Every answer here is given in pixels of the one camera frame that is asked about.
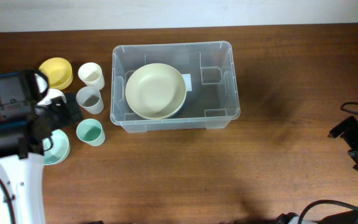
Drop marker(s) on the grey translucent plastic cup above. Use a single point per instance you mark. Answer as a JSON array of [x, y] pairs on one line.
[[90, 99]]

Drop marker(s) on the mint green plastic bowl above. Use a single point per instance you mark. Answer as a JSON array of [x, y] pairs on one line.
[[56, 148]]

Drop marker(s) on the white plastic bowl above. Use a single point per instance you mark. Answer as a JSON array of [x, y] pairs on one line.
[[52, 93]]

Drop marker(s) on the mint green plastic cup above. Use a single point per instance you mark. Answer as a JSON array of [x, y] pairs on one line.
[[91, 132]]

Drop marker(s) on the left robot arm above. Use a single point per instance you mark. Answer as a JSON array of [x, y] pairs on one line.
[[27, 145]]

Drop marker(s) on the beige plate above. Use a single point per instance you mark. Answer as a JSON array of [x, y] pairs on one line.
[[156, 91]]

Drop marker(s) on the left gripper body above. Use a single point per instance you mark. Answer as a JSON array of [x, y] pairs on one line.
[[60, 114]]

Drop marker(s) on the blue plate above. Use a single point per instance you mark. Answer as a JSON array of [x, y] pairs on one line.
[[181, 109]]

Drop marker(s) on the cream plastic cup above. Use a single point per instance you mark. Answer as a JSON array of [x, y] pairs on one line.
[[91, 74]]

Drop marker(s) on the clear plastic storage container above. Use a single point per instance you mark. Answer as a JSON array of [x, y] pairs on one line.
[[213, 102]]

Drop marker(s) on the white label in container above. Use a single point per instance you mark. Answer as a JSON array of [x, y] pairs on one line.
[[187, 79]]

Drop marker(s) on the yellow plastic bowl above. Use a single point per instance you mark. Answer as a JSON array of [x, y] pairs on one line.
[[59, 72]]

